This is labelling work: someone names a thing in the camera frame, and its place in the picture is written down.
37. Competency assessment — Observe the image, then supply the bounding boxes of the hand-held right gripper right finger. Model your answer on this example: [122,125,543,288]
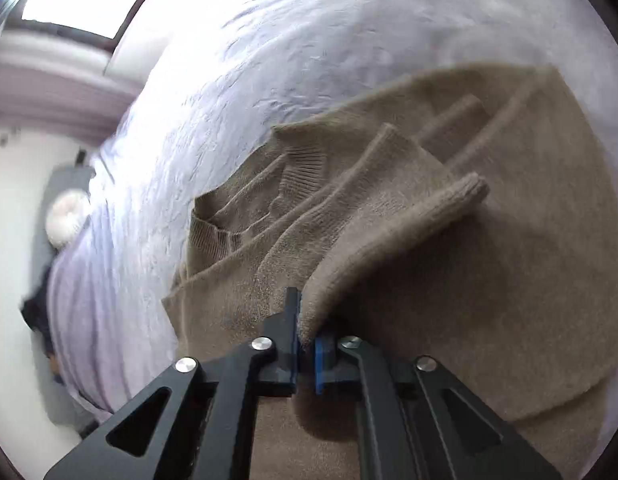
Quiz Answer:
[314,317,564,480]

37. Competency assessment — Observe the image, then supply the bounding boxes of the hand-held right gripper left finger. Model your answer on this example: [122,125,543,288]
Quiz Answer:
[43,287,304,480]

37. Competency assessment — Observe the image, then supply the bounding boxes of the brown knit sweater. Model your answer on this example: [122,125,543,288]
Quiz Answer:
[161,62,612,480]

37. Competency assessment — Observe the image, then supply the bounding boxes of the dark cloth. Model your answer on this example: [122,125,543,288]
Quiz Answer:
[20,265,64,386]

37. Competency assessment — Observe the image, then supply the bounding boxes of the lavender embossed bed blanket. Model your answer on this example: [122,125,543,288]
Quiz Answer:
[46,0,618,423]

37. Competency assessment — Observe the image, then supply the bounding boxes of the white round cushion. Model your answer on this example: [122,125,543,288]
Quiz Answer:
[45,189,92,250]

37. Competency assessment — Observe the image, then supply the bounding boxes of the grey padded headboard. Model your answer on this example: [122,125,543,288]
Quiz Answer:
[31,165,97,426]

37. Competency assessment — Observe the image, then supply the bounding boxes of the purple pleated curtain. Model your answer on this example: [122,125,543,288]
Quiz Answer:
[0,30,140,146]

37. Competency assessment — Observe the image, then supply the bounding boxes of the bright window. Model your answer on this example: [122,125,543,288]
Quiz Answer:
[21,0,164,41]

